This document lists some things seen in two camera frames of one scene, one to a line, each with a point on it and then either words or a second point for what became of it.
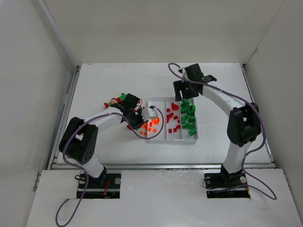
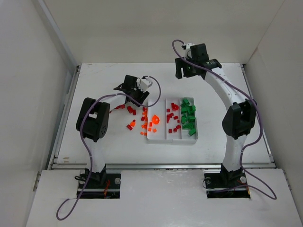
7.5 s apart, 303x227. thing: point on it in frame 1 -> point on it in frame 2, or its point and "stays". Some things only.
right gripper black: (185, 92) -> (183, 68)
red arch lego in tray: (174, 107) stays
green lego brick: (185, 101) stays
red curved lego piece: (168, 116) stays
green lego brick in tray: (191, 132) stays
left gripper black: (136, 120) -> (136, 96)
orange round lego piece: (155, 120) stays
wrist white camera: (148, 113) -> (143, 83)
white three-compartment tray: (176, 123) stays
